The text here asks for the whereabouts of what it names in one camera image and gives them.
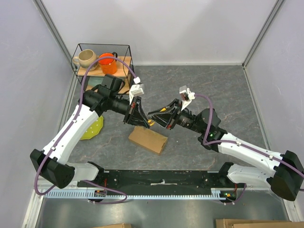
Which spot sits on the yellow-green dotted plate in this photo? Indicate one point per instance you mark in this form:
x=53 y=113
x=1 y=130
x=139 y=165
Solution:
x=94 y=129

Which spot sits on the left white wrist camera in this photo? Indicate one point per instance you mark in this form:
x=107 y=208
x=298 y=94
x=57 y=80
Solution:
x=136 y=89

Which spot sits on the black wire wooden shelf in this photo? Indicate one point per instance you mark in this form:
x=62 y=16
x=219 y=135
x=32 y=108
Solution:
x=124 y=64

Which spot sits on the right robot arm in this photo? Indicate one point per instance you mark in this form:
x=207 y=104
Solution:
x=283 y=173

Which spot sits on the yellow utility knife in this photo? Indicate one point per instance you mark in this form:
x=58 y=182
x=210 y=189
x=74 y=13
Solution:
x=158 y=116

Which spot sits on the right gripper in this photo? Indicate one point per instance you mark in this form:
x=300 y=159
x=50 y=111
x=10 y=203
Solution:
x=167 y=120

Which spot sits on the brown cardboard express box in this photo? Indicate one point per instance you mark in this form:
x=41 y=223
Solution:
x=148 y=139

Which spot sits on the beige ceramic mug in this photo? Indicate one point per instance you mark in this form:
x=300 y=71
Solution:
x=85 y=58

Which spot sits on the light green tray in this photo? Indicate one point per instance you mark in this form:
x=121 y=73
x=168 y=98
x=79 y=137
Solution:
x=93 y=81

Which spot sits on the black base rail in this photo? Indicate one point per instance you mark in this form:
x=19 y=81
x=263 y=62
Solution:
x=161 y=183

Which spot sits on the cardboard piece bottom centre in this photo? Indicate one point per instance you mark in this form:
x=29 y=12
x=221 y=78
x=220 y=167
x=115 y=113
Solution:
x=122 y=225

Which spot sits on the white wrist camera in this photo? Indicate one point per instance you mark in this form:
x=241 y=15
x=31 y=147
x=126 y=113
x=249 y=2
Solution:
x=136 y=89
x=186 y=95

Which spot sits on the orange mug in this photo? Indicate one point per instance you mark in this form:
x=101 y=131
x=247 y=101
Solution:
x=108 y=64

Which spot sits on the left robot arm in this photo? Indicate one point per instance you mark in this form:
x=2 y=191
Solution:
x=51 y=162

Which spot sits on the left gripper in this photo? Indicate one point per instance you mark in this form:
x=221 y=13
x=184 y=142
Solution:
x=139 y=121

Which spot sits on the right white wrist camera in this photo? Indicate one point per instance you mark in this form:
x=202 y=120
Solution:
x=186 y=95

